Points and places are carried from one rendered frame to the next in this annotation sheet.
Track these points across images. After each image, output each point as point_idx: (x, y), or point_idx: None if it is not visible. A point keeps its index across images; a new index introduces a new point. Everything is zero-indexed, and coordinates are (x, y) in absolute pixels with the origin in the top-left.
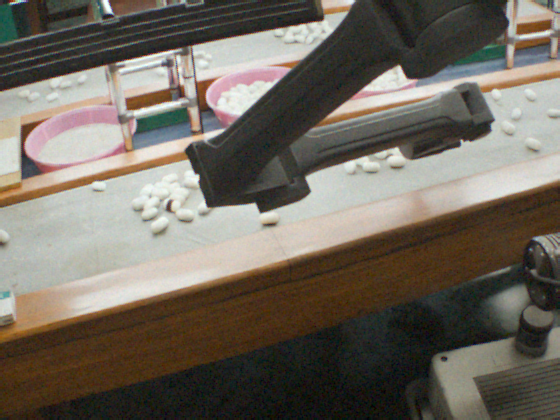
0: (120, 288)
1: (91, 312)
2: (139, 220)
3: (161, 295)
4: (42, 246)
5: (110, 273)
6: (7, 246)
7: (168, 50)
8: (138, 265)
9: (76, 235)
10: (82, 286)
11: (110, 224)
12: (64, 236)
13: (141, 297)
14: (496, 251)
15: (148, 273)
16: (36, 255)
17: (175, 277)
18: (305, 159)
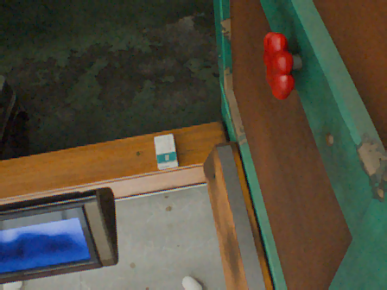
0: (60, 167)
1: (89, 145)
2: (27, 284)
3: (30, 155)
4: (141, 265)
5: (66, 186)
6: (186, 274)
7: None
8: (39, 192)
9: (100, 275)
10: (93, 174)
11: (60, 286)
12: (114, 277)
13: (46, 154)
14: None
15: (34, 179)
16: (147, 250)
17: (14, 172)
18: None
